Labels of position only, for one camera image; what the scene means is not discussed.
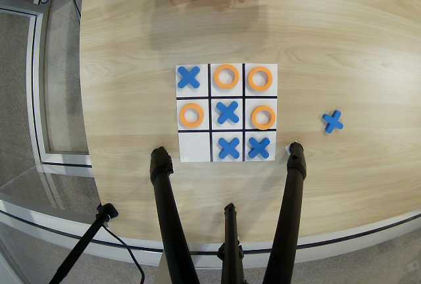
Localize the white glass panel frame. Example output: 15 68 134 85
0 0 95 169

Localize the short black tripod leg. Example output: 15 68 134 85
216 202 246 284

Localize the thin black cable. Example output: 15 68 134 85
101 223 146 284

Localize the orange foam ring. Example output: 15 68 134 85
213 64 240 88
179 103 205 129
247 66 274 93
251 105 276 131

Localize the blue foam cross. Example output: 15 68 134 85
216 101 240 125
247 137 272 160
176 66 201 89
321 110 344 134
218 137 241 160

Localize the white tic-tac-toe grid board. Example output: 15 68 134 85
175 63 279 162

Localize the thin black stand pole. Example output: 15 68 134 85
48 202 119 284

